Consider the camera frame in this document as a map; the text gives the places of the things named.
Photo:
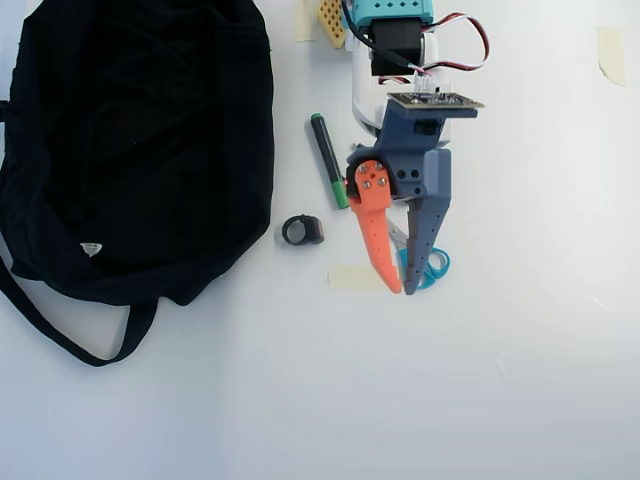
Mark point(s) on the blue-grey gripper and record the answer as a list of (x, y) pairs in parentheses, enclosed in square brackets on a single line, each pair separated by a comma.
[(419, 176)]

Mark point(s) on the black fabric bag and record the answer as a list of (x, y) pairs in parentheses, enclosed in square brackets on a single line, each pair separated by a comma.
[(125, 150)]

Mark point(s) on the beige masking tape piece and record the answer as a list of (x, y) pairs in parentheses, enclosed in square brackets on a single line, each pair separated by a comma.
[(611, 52), (350, 277), (306, 20)]

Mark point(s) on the black marker with green cap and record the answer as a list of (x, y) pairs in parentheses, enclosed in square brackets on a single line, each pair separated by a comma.
[(325, 150)]

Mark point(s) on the yellow perforated plastic part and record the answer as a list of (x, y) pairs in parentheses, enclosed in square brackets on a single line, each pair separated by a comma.
[(332, 22)]

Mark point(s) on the camera circuit board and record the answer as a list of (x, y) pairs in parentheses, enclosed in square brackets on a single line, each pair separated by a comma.
[(435, 100)]

